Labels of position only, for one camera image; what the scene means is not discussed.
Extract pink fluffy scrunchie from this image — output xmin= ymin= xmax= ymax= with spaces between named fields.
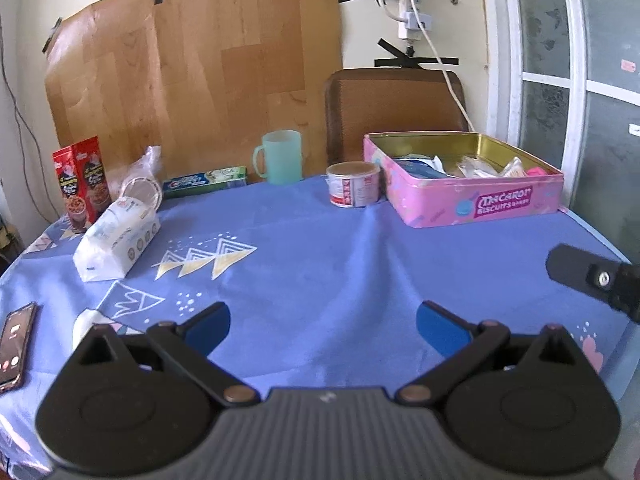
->
xmin=526 ymin=167 xmax=547 ymax=177

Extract bagged white badge reel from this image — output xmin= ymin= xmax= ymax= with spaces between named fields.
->
xmin=499 ymin=156 xmax=527 ymax=179

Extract cotton swab bag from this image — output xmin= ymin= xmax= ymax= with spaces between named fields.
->
xmin=457 ymin=156 xmax=501 ymax=179

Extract blue face mask pack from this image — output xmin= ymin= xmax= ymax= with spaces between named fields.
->
xmin=396 ymin=159 xmax=449 ymax=180

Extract smartphone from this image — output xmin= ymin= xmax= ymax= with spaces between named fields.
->
xmin=0 ymin=302 xmax=38 ymax=393

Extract white tissue pack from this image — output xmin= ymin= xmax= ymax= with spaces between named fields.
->
xmin=73 ymin=197 xmax=160 ymax=283

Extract pink macaron biscuit tin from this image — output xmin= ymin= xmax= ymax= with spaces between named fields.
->
xmin=363 ymin=131 xmax=564 ymax=228

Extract bagged plastic lids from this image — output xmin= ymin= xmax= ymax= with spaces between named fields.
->
xmin=119 ymin=145 xmax=163 ymax=210

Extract blue patterned tablecloth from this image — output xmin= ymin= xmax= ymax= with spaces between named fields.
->
xmin=1 ymin=178 xmax=639 ymax=479

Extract toothpaste box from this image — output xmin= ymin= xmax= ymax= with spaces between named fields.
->
xmin=163 ymin=166 xmax=247 ymax=200

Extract red snack box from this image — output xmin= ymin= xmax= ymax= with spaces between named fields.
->
xmin=52 ymin=136 xmax=112 ymax=233

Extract white framed glass door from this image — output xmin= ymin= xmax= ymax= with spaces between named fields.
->
xmin=484 ymin=0 xmax=639 ymax=261

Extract white red paper cup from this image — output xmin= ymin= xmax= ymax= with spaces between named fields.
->
xmin=326 ymin=162 xmax=381 ymax=208

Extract teal plastic mug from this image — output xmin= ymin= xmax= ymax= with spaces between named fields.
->
xmin=252 ymin=130 xmax=303 ymax=185

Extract brown woven tray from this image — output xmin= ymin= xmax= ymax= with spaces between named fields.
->
xmin=324 ymin=68 xmax=469 ymax=164

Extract white power strip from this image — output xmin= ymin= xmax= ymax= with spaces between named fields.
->
xmin=398 ymin=0 xmax=432 ymax=42

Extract wood pattern board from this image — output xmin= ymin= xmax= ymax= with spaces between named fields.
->
xmin=44 ymin=0 xmax=342 ymax=177

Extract white power cable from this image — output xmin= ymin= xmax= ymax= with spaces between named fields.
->
xmin=409 ymin=0 xmax=476 ymax=134

